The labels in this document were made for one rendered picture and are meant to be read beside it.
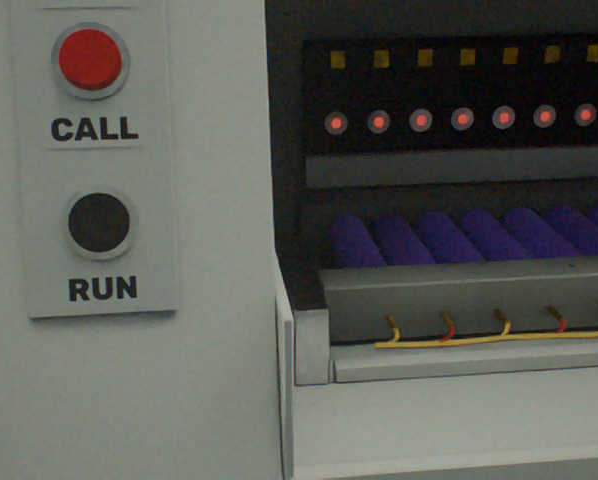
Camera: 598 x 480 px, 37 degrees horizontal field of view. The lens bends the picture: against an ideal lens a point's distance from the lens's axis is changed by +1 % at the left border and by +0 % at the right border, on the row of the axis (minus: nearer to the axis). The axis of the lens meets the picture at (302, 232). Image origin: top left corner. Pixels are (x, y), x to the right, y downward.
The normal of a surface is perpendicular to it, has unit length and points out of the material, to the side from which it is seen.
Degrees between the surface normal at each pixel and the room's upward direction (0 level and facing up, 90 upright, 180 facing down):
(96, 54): 90
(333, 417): 17
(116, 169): 90
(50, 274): 90
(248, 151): 90
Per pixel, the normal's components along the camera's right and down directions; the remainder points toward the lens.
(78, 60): 0.12, 0.05
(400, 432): 0.00, -0.94
